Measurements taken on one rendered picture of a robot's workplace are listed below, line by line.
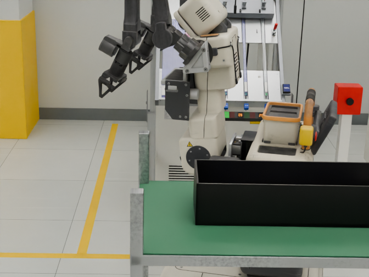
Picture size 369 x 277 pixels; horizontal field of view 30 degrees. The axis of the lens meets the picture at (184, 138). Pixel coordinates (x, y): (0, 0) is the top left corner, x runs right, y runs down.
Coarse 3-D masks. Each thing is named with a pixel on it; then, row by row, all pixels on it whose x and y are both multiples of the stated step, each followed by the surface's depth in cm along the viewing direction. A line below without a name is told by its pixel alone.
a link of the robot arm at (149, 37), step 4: (148, 28) 304; (144, 32) 305; (148, 32) 303; (152, 32) 303; (144, 36) 305; (148, 36) 303; (144, 40) 304; (148, 40) 303; (148, 44) 305; (152, 44) 304
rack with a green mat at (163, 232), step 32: (160, 192) 190; (192, 192) 190; (160, 224) 171; (192, 224) 171; (160, 256) 156; (192, 256) 156; (224, 256) 157; (256, 256) 157; (288, 256) 157; (320, 256) 157; (352, 256) 158
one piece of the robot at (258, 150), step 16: (304, 112) 264; (304, 128) 259; (256, 144) 274; (272, 144) 274; (304, 144) 261; (288, 160) 259; (304, 160) 258; (256, 272) 276; (272, 272) 274; (288, 272) 272
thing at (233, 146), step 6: (234, 132) 296; (234, 138) 290; (228, 144) 282; (234, 144) 284; (240, 144) 283; (228, 150) 282; (234, 150) 284; (240, 150) 284; (180, 156) 290; (216, 156) 277; (222, 156) 277; (228, 156) 282; (234, 156) 295
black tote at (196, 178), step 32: (224, 160) 183; (256, 160) 183; (224, 192) 168; (256, 192) 168; (288, 192) 168; (320, 192) 168; (352, 192) 169; (224, 224) 171; (256, 224) 171; (288, 224) 171; (320, 224) 171; (352, 224) 171
